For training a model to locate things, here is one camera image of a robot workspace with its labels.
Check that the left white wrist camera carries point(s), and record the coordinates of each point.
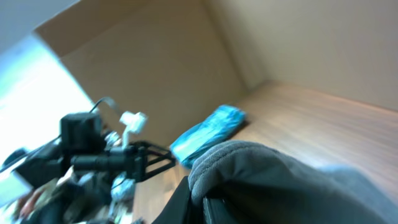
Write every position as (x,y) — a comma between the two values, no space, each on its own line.
(134,123)

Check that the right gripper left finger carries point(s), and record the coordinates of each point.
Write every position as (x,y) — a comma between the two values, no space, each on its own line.
(180,208)

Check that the folded blue denim jeans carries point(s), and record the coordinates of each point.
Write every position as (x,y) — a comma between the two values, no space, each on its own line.
(218,127)

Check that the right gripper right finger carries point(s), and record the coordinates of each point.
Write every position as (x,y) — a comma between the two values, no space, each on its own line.
(221,211)

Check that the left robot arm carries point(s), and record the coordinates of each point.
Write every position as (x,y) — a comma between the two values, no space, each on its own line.
(80,171)

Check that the grey shorts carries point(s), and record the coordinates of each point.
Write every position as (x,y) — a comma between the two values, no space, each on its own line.
(263,185)

